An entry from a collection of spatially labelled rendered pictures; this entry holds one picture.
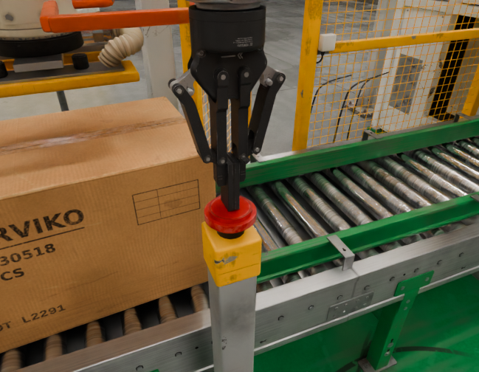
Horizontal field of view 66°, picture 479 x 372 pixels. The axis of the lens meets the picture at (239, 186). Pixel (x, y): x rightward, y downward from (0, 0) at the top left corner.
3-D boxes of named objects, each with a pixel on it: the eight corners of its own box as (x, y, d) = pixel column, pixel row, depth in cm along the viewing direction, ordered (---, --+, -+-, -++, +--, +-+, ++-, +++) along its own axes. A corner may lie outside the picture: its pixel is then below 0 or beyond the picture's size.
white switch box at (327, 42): (330, 49, 145) (332, 32, 141) (334, 50, 142) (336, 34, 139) (317, 50, 143) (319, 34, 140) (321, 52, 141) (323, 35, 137)
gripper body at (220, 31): (195, 10, 31) (201, 114, 36) (284, 6, 34) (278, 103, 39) (174, 1, 37) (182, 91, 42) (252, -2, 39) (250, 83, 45)
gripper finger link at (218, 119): (230, 70, 37) (217, 71, 36) (229, 167, 43) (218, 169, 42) (218, 61, 40) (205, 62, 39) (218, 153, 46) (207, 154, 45)
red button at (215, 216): (244, 209, 54) (244, 187, 52) (264, 239, 49) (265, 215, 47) (198, 221, 52) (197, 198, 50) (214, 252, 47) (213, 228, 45)
